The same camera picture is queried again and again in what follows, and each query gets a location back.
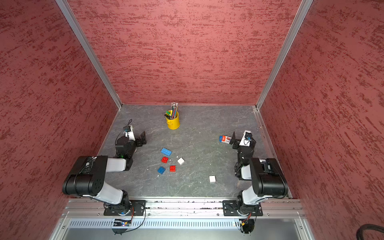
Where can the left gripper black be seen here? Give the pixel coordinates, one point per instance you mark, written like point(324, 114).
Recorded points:
point(138, 140)

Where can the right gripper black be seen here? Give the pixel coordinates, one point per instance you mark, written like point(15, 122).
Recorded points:
point(236, 143)

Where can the blue lego plate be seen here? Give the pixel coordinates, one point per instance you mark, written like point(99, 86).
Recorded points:
point(166, 152)

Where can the blue small lego brick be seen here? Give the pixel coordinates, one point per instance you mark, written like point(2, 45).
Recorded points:
point(161, 170)

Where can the white lego brick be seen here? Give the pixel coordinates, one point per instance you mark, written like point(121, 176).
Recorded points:
point(181, 161)
point(212, 179)

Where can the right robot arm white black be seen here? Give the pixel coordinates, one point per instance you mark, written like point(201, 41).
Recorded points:
point(266, 175)

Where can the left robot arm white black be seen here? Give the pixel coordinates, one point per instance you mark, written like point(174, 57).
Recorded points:
point(87, 177)

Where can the white blue red flat box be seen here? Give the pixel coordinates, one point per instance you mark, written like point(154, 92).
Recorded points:
point(225, 139)

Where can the yellow pen cup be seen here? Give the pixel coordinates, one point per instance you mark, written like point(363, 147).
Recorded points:
point(174, 123)

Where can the pens bundle in cup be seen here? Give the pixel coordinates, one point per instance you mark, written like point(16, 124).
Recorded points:
point(172, 114)

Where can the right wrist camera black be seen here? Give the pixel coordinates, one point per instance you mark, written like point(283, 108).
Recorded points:
point(248, 136)

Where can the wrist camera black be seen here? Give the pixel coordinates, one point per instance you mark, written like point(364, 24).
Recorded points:
point(127, 129)
point(248, 136)

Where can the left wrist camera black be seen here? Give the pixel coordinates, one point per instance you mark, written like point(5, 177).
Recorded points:
point(127, 129)

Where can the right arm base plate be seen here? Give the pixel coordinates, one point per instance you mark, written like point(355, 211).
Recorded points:
point(229, 208)

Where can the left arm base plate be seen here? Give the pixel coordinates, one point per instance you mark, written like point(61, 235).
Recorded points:
point(138, 207)

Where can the white slotted cable duct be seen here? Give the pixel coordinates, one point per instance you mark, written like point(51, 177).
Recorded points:
point(156, 224)

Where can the aluminium front rail frame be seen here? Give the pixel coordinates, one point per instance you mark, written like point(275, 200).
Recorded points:
point(189, 208)

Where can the left aluminium corner post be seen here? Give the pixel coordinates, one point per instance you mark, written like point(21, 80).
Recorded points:
point(79, 33)

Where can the aluminium corner post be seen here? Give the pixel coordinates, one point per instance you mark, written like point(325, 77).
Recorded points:
point(79, 33)
point(291, 35)

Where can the right aluminium corner post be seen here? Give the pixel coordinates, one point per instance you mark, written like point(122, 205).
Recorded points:
point(291, 35)

